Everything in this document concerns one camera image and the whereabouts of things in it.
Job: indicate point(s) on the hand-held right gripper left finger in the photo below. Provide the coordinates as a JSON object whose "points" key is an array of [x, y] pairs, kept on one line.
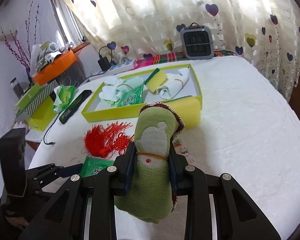
{"points": [[130, 170]]}

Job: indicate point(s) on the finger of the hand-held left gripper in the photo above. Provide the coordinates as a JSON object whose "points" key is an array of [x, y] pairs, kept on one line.
{"points": [[70, 172], [47, 170]]}

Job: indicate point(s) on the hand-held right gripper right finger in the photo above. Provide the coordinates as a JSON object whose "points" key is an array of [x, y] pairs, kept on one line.
{"points": [[173, 175]]}

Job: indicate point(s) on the green tea packet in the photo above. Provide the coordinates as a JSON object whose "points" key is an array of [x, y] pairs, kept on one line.
{"points": [[131, 97], [92, 166]]}

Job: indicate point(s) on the clear red-printed plastic packet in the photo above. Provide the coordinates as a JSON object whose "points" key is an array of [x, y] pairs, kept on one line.
{"points": [[182, 151]]}

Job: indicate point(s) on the green cloth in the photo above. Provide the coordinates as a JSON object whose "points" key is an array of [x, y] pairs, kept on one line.
{"points": [[150, 192]]}

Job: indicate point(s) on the red knot tassel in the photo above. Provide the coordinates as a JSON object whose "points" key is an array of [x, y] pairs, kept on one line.
{"points": [[102, 140]]}

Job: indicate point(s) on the lime green cardboard box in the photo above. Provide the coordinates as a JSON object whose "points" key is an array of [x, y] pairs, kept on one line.
{"points": [[110, 112]]}

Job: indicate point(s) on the yellow green sponge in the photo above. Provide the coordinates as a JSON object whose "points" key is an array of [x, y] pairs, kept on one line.
{"points": [[156, 81], [190, 115]]}

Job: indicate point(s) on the pale mint towel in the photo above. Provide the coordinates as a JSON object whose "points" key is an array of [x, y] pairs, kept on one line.
{"points": [[110, 92]]}

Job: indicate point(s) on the white towel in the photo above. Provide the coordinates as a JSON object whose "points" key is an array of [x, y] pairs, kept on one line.
{"points": [[171, 87]]}

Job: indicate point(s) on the person's left hand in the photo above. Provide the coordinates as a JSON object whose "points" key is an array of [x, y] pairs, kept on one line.
{"points": [[16, 222]]}

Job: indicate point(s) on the lime green striped box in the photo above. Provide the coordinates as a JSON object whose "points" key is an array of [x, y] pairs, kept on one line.
{"points": [[32, 100]]}

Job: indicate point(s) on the black remote control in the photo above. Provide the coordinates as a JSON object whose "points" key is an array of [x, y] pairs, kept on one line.
{"points": [[75, 106]]}

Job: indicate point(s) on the dark jar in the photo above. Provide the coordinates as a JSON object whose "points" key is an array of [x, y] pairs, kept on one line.
{"points": [[16, 87]]}

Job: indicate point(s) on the green tissue packet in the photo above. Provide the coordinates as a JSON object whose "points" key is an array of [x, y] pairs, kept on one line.
{"points": [[63, 96]]}

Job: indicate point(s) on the dark glass tank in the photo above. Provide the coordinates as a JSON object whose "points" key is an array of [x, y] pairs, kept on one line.
{"points": [[70, 75]]}

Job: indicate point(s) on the orange tray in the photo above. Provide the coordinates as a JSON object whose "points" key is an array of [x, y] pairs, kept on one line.
{"points": [[55, 68]]}

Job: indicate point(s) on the white power strip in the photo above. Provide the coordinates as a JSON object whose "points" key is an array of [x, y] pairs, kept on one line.
{"points": [[122, 65]]}

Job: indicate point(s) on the pink blossom branches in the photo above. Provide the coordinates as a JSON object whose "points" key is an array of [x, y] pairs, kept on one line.
{"points": [[22, 55]]}

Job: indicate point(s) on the black power adapter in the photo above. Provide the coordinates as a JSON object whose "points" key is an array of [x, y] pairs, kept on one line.
{"points": [[103, 63]]}

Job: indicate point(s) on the white packaging clutter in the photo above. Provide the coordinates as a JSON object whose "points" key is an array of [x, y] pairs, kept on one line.
{"points": [[47, 55]]}

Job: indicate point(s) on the grey fan heater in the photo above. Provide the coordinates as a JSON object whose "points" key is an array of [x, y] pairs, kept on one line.
{"points": [[196, 42]]}

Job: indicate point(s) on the heart print curtain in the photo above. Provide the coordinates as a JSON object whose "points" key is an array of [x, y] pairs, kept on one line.
{"points": [[165, 10]]}

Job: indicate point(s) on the grey window frame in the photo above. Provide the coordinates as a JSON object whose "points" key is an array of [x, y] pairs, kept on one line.
{"points": [[62, 15]]}

